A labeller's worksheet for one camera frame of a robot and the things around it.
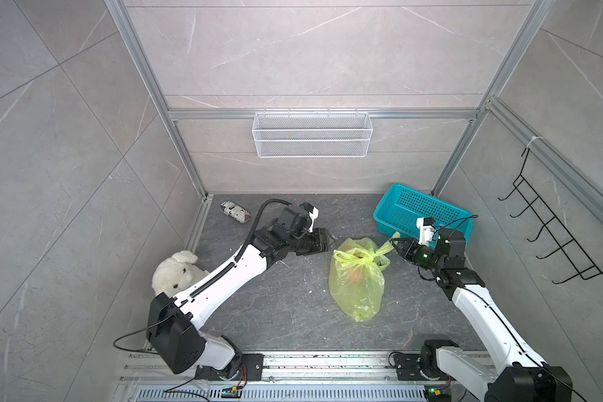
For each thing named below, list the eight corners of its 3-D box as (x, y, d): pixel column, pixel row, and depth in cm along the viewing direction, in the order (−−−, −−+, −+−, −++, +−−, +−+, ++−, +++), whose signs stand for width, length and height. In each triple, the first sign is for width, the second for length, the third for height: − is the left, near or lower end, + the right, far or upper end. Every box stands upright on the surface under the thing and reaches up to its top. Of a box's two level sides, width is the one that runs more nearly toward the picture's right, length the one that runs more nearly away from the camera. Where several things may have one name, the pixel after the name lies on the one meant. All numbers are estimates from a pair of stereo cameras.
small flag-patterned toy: (219, 210, 115) (217, 206, 113) (228, 203, 118) (226, 198, 116) (244, 225, 110) (242, 220, 107) (252, 216, 113) (251, 212, 110)
